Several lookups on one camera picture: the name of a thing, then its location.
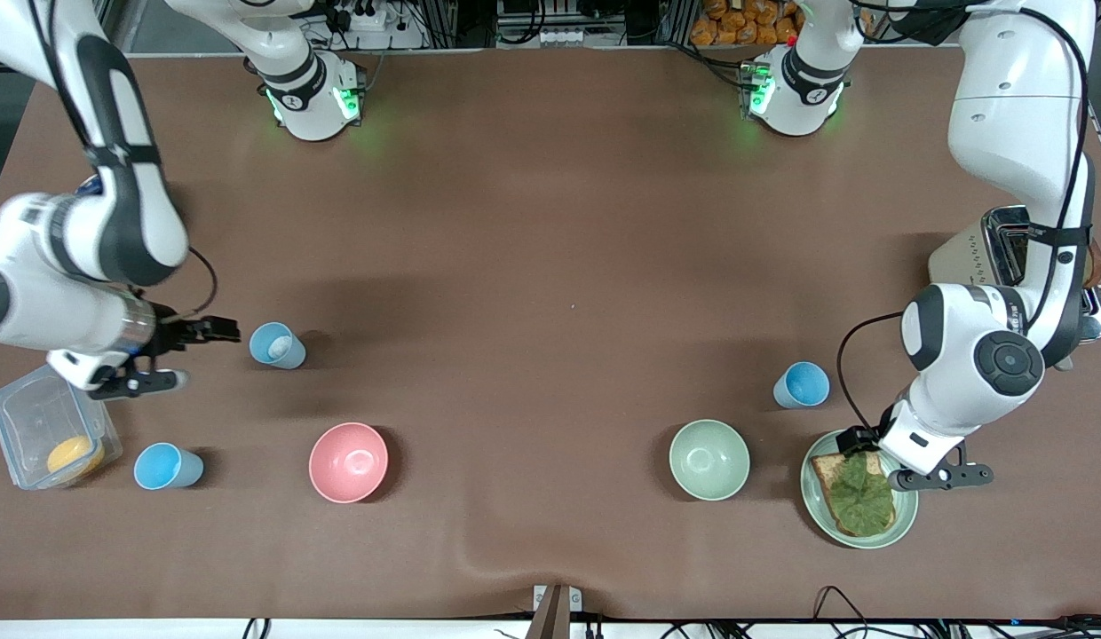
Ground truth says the blue plastic cup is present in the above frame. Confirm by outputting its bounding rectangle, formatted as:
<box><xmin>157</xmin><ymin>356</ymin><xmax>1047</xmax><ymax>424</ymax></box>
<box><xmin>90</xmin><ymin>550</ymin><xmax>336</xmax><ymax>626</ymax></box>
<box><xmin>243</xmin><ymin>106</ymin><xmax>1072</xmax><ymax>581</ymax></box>
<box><xmin>772</xmin><ymin>361</ymin><xmax>831</xmax><ymax>410</ymax></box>
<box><xmin>133</xmin><ymin>442</ymin><xmax>205</xmax><ymax>491</ymax></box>
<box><xmin>249</xmin><ymin>321</ymin><xmax>307</xmax><ymax>370</ymax></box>

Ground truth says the brown toast slice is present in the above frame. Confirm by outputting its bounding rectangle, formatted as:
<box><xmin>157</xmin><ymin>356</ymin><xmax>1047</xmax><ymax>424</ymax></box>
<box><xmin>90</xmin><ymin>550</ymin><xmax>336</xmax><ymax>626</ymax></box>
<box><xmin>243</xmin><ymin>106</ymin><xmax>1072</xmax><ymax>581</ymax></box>
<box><xmin>810</xmin><ymin>451</ymin><xmax>898</xmax><ymax>538</ymax></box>

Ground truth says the green lettuce leaf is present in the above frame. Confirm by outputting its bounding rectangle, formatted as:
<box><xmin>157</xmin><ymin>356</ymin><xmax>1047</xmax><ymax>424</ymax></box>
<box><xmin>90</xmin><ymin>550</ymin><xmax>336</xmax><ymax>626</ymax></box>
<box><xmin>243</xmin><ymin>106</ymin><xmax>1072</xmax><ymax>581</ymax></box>
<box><xmin>824</xmin><ymin>451</ymin><xmax>896</xmax><ymax>537</ymax></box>

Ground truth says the pale green plate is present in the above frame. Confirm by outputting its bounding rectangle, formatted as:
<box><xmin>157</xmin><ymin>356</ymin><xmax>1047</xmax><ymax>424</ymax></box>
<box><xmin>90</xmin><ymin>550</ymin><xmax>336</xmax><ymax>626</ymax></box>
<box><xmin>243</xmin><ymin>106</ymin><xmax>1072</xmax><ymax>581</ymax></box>
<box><xmin>800</xmin><ymin>429</ymin><xmax>919</xmax><ymax>549</ymax></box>

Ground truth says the pale green bowl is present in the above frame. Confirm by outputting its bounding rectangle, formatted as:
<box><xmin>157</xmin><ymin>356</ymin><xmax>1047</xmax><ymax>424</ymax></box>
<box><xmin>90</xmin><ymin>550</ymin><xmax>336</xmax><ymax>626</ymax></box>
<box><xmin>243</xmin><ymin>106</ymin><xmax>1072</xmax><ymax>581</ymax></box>
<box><xmin>669</xmin><ymin>419</ymin><xmax>751</xmax><ymax>501</ymax></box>

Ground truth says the yellow sponge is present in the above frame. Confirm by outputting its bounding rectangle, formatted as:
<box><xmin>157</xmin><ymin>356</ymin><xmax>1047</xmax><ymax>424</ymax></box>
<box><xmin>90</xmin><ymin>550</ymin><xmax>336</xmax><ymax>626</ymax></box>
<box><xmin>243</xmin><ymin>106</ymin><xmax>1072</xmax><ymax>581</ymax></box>
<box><xmin>46</xmin><ymin>435</ymin><xmax>106</xmax><ymax>476</ymax></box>

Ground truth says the clear plastic storage container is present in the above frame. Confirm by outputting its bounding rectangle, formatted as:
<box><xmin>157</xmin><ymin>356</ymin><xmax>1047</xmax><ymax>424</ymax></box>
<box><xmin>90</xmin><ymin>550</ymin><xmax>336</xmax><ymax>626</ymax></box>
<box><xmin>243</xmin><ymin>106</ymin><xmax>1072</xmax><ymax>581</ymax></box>
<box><xmin>0</xmin><ymin>364</ymin><xmax>123</xmax><ymax>491</ymax></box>

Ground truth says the pink bowl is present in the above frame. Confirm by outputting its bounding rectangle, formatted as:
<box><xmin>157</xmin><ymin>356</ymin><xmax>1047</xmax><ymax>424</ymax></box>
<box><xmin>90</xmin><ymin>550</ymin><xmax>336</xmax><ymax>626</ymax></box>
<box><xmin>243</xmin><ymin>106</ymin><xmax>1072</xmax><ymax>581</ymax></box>
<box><xmin>308</xmin><ymin>422</ymin><xmax>390</xmax><ymax>504</ymax></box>

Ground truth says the cream and chrome toaster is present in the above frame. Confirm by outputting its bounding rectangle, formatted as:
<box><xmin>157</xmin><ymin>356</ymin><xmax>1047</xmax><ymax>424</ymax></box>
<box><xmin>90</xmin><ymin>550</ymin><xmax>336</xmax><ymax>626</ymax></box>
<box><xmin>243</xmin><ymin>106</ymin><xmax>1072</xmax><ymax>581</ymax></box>
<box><xmin>928</xmin><ymin>206</ymin><xmax>1101</xmax><ymax>347</ymax></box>

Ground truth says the brown table cover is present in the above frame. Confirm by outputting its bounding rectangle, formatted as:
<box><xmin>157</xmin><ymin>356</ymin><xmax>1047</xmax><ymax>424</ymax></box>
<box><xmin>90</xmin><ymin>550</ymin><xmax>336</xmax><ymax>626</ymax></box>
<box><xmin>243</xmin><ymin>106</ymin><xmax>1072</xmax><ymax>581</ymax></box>
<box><xmin>0</xmin><ymin>49</ymin><xmax>1101</xmax><ymax>622</ymax></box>

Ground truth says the white power strip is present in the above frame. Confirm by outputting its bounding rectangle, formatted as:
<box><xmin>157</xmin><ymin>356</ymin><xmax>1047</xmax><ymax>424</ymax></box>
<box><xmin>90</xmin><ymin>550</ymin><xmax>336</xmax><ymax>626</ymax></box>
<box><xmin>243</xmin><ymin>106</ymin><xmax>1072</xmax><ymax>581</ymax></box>
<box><xmin>324</xmin><ymin>4</ymin><xmax>392</xmax><ymax>32</ymax></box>

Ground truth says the bag of orange bread rolls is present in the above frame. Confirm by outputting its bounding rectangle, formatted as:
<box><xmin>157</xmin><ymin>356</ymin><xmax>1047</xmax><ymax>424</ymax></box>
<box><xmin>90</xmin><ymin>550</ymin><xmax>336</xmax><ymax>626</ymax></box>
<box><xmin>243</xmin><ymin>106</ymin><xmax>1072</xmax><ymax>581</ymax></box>
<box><xmin>690</xmin><ymin>0</ymin><xmax>802</xmax><ymax>47</ymax></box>

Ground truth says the white connector block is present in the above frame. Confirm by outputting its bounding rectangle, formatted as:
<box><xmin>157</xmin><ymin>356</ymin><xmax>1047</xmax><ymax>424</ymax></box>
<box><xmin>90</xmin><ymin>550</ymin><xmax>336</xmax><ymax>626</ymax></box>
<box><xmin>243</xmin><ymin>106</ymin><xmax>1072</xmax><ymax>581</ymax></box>
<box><xmin>495</xmin><ymin>25</ymin><xmax>598</xmax><ymax>49</ymax></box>

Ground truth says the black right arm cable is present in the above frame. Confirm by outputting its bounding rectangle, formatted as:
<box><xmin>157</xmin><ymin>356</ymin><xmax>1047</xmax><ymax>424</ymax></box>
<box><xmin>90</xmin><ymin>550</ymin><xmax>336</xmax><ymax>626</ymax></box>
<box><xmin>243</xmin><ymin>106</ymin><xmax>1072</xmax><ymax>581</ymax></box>
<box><xmin>31</xmin><ymin>0</ymin><xmax>219</xmax><ymax>320</ymax></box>

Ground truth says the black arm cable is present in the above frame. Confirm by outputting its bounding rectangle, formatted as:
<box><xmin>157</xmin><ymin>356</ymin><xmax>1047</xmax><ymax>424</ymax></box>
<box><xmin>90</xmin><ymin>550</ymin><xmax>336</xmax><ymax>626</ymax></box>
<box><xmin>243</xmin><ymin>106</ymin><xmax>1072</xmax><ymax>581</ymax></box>
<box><xmin>836</xmin><ymin>0</ymin><xmax>1095</xmax><ymax>436</ymax></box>
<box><xmin>31</xmin><ymin>0</ymin><xmax>219</xmax><ymax>320</ymax></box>

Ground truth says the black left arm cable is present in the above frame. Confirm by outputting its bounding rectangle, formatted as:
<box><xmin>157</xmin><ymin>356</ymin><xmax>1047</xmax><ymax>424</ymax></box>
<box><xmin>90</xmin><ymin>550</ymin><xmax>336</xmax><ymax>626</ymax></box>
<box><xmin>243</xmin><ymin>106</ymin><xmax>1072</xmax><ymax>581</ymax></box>
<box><xmin>836</xmin><ymin>0</ymin><xmax>1095</xmax><ymax>436</ymax></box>

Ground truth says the thin black cable loop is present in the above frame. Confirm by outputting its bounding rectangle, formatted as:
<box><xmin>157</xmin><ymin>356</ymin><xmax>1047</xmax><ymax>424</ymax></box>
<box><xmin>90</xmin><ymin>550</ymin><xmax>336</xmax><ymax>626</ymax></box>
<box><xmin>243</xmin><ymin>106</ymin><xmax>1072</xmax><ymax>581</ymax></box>
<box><xmin>812</xmin><ymin>586</ymin><xmax>871</xmax><ymax>639</ymax></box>

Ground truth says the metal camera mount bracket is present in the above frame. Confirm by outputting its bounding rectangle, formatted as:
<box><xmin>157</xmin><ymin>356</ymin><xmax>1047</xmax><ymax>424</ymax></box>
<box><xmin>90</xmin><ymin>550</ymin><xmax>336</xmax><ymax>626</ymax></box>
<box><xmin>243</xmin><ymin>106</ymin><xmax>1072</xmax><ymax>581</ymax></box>
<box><xmin>526</xmin><ymin>584</ymin><xmax>583</xmax><ymax>639</ymax></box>

